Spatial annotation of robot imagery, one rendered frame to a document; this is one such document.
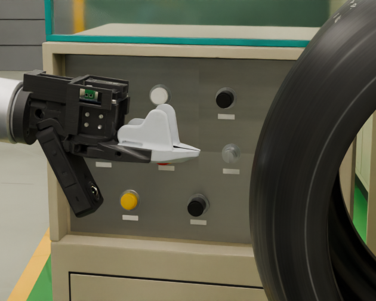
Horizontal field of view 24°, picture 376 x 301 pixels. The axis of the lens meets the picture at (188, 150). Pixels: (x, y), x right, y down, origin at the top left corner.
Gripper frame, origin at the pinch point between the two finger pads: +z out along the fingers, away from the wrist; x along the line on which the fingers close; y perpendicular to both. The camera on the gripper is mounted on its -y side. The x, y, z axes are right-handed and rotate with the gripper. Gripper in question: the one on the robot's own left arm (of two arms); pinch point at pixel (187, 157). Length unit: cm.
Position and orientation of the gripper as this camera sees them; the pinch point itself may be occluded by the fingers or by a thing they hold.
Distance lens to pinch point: 99.2
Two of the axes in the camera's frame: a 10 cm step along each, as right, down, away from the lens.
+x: 2.1, -2.3, 9.5
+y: 1.1, -9.6, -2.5
